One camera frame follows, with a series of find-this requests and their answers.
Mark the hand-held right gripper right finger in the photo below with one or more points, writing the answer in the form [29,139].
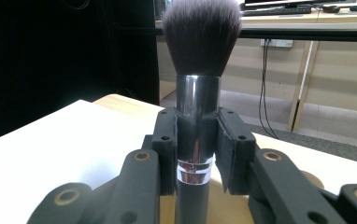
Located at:
[235,149]

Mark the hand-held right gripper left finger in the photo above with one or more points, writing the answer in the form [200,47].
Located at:
[167,146]

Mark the large black makeup brush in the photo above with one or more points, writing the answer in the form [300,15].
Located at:
[198,102]

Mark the light wooden desk leg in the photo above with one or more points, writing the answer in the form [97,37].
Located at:
[302,87]

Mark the white power outlet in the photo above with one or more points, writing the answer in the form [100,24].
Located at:
[282,43]

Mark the black horizontal desk bar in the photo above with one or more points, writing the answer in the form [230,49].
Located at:
[292,34]

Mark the black keyboard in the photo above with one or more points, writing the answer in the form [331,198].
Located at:
[276,11]

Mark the black curtain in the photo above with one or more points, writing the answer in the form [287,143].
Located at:
[42,62]

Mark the computer monitor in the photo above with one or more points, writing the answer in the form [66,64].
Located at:
[292,2]

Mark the light wooden background desk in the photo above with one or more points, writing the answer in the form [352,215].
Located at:
[338,18]

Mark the black computer mouse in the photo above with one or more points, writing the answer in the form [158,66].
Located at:
[331,9]

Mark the dark small desk object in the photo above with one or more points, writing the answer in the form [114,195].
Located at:
[356,8]

